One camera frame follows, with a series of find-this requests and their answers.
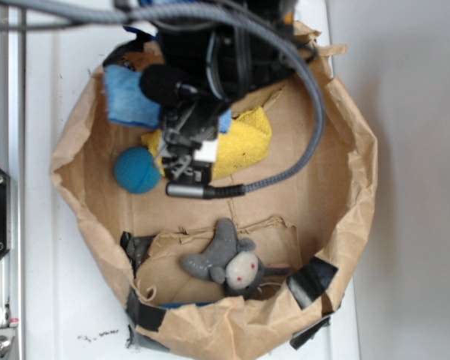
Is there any blue sponge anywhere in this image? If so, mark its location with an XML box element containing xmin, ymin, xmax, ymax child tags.
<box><xmin>103</xmin><ymin>64</ymin><xmax>161</xmax><ymax>130</ymax></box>

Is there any grey braided cable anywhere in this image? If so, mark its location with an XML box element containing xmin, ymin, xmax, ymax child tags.
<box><xmin>0</xmin><ymin>0</ymin><xmax>326</xmax><ymax>200</ymax></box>

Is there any brown paper bag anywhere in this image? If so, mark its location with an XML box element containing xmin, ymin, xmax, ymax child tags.
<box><xmin>49</xmin><ymin>20</ymin><xmax>379</xmax><ymax>360</ymax></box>

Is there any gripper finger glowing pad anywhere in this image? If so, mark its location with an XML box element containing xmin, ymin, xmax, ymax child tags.
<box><xmin>163</xmin><ymin>140</ymin><xmax>218</xmax><ymax>185</ymax></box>

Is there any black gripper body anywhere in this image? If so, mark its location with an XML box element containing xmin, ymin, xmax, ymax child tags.
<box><xmin>155</xmin><ymin>1</ymin><xmax>296</xmax><ymax>146</ymax></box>

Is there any blue textured ball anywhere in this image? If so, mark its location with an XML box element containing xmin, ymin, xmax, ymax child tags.
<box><xmin>113</xmin><ymin>146</ymin><xmax>161</xmax><ymax>194</ymax></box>

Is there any grey plush mouse toy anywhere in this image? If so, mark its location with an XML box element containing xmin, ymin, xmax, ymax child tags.
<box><xmin>179</xmin><ymin>218</ymin><xmax>290</xmax><ymax>299</ymax></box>

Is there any yellow towel cloth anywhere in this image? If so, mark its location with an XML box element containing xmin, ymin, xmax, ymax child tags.
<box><xmin>140</xmin><ymin>106</ymin><xmax>274</xmax><ymax>181</ymax></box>

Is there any aluminium rail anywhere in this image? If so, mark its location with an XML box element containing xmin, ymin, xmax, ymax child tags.
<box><xmin>0</xmin><ymin>4</ymin><xmax>26</xmax><ymax>359</ymax></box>

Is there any black foam microphone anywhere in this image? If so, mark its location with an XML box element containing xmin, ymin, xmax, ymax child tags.
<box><xmin>139</xmin><ymin>64</ymin><xmax>188</xmax><ymax>107</ymax></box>

